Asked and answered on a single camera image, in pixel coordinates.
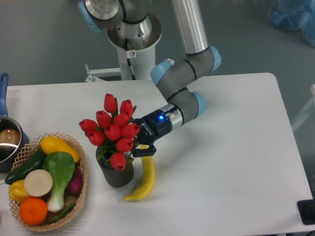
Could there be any green bok choy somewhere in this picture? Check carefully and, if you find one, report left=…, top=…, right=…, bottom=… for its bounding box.
left=43, top=151, right=75, bottom=212

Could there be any woven wicker basket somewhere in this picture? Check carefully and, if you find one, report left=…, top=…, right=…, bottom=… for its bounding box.
left=9, top=132, right=88, bottom=232

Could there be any yellow plastic banana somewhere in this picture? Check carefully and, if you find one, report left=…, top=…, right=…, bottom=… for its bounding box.
left=124, top=155, right=155, bottom=202

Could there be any green chili pepper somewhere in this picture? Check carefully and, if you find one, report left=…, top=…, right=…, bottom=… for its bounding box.
left=46, top=202, right=76, bottom=224

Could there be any blue plastic bag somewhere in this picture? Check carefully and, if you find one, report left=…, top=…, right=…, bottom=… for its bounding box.
left=268, top=0, right=315, bottom=45

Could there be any dark grey ribbed vase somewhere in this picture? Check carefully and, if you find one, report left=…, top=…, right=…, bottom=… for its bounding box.
left=96, top=152, right=134, bottom=187

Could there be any red tulip bouquet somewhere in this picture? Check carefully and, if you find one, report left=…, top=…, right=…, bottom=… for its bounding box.
left=79, top=93, right=140, bottom=171

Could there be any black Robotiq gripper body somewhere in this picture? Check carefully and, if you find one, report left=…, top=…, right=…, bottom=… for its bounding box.
left=132, top=110, right=172, bottom=145

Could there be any black device at edge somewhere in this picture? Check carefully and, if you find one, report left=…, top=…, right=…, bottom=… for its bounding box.
left=297, top=199, right=315, bottom=225

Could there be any yellow bell pepper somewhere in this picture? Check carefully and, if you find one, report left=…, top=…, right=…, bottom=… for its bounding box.
left=9, top=179, right=30, bottom=203

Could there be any white metal frame right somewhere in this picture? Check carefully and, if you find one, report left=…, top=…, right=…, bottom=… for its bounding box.
left=291, top=84, right=315, bottom=133

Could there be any purple sweet potato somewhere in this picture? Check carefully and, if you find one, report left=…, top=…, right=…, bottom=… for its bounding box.
left=68, top=166, right=83, bottom=194

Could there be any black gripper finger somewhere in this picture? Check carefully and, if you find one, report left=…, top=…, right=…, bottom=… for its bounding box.
left=131, top=144, right=157, bottom=157

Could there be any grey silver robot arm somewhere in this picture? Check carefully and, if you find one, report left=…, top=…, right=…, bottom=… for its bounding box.
left=78, top=0, right=221, bottom=157

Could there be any cream round radish slice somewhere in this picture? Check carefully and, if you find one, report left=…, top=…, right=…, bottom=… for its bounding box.
left=24, top=169, right=53, bottom=197

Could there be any blue saucepan with lid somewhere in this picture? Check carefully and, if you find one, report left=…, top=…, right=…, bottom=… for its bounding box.
left=0, top=73, right=29, bottom=173

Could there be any dark green cucumber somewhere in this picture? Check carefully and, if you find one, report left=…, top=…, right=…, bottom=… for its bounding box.
left=4, top=148, right=47, bottom=185

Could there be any yellow squash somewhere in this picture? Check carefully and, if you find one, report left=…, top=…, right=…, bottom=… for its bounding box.
left=40, top=136, right=80, bottom=163

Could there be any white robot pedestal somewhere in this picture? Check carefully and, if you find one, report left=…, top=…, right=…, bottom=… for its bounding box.
left=85, top=12, right=175, bottom=83

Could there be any orange fruit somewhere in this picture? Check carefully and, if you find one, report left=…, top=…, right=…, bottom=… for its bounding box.
left=19, top=197, right=48, bottom=225

